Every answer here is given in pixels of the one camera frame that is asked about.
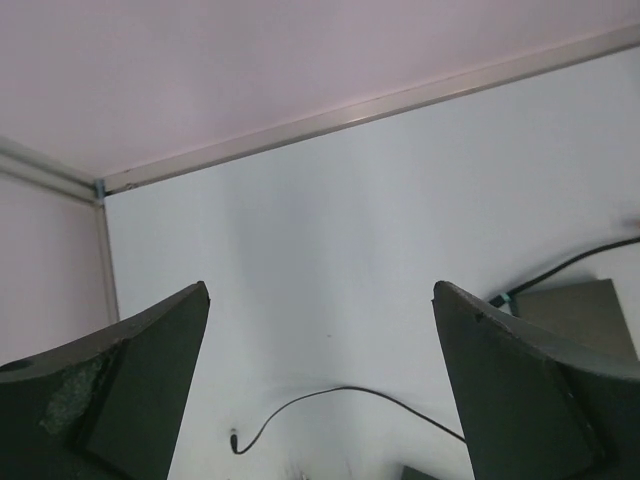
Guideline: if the aluminium back frame rail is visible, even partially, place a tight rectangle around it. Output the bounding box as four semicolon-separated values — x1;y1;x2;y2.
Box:
96;22;639;198

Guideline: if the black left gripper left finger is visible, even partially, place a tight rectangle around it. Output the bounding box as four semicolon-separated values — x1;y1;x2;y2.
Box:
1;282;209;479

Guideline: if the aluminium frame rail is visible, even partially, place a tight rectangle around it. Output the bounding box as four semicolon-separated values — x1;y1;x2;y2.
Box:
96;22;639;198
1;138;118;332

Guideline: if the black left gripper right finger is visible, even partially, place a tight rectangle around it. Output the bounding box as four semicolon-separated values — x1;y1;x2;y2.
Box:
433;281;639;479

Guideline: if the black power adapter brick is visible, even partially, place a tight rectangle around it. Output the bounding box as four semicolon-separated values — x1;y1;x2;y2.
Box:
400;466;438;480

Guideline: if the aluminium left frame rail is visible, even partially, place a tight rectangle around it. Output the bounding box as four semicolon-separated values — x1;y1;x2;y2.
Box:
1;138;118;332

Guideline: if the black network switch box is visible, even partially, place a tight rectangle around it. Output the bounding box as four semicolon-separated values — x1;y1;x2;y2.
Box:
510;279;639;361

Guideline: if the black ethernet cable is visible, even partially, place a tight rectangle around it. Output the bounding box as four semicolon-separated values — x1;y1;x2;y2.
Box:
488;237;640;309

